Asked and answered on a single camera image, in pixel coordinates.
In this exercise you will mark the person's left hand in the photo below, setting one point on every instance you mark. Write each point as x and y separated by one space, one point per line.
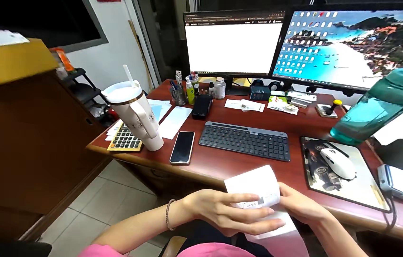
208 210

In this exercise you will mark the person's right hand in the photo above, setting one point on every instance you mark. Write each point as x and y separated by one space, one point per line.
303 205

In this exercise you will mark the person's right fingers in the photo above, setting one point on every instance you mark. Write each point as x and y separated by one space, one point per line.
286 192

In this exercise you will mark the person's left index finger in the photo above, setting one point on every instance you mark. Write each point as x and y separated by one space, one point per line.
241 197

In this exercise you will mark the person's left middle finger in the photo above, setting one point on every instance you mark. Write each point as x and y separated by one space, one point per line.
253 214

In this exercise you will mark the person's left ring finger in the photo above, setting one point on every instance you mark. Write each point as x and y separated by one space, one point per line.
262 227

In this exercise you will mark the white paper with print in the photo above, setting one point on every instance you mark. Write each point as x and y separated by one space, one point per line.
255 184

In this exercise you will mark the person's right forearm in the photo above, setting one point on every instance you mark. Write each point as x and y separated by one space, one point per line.
338 232

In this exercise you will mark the person's left forearm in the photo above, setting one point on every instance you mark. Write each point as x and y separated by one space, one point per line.
140 225

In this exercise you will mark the person's body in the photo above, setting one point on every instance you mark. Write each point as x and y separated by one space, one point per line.
212 250

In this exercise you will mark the person's legs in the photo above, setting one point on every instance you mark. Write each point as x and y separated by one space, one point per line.
201 235

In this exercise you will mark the dark grey keyboard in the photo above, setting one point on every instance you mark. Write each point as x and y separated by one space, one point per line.
244 141

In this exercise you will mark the reddish brown wooden desk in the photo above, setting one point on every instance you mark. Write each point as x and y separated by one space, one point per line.
222 142

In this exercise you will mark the white computer mouse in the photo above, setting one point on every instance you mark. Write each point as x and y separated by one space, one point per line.
338 164

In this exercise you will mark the mouse pad with car picture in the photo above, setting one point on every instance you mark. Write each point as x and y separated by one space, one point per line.
351 187

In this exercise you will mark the smartphone with black screen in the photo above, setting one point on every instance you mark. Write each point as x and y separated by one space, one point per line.
182 148

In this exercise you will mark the chair with wooden armrest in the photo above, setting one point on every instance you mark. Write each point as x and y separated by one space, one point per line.
174 247

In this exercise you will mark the ink pad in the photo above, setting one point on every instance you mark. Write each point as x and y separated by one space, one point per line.
322 111

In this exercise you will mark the green and white packet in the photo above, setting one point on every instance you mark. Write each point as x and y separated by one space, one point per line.
280 103

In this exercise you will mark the white paper strip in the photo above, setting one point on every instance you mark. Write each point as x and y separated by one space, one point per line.
237 105

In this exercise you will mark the stack of white cards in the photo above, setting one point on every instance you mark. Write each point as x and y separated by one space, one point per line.
300 99

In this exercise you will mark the black stamp with yellow top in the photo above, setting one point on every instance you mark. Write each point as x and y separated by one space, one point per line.
333 105

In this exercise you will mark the black oblong case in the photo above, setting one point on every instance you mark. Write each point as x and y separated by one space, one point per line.
202 106

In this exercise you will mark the white paper sheet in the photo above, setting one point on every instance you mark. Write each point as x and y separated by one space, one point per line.
175 122

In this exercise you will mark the dark blue small box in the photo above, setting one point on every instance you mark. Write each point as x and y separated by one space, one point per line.
260 93

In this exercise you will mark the white bottle with cap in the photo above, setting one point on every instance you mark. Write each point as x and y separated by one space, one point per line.
219 89

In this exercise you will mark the white and grey handheld device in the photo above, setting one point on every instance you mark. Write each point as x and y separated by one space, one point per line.
399 184

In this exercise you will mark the small dark bottle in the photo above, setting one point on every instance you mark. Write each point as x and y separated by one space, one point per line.
211 88

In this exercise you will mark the green spray bottle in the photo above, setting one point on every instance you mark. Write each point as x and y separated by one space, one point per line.
190 93

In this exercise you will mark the metal mesh pen cup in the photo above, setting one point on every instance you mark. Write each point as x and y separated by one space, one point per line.
179 97

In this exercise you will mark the teal translucent water bottle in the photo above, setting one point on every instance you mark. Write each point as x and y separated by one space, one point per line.
376 110

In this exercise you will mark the light blue paper sheets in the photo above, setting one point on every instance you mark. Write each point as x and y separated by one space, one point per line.
158 107

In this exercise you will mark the white cup with pens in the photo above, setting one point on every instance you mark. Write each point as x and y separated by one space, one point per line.
194 81

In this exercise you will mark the yellow calculator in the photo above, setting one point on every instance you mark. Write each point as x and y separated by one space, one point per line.
126 139

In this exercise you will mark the bundle of pens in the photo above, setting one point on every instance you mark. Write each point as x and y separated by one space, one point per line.
174 86

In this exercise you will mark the black monitor with white screen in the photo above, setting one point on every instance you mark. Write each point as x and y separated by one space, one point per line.
233 46

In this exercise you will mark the black monitor with beach picture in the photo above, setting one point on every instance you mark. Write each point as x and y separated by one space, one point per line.
337 46

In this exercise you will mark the white drinking straw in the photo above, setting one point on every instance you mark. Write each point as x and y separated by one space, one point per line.
129 74

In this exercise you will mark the dark glass door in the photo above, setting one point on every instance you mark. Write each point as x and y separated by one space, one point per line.
165 35

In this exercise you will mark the black rack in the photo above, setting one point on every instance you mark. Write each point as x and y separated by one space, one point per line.
82 87

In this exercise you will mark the brown wooden cabinet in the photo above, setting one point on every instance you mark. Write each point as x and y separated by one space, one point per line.
26 142

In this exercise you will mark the orange packet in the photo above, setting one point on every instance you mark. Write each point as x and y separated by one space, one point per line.
65 60

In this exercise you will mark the yellow box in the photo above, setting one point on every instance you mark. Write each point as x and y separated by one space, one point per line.
12 60

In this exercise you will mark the dark framed window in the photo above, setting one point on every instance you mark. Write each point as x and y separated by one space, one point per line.
37 18

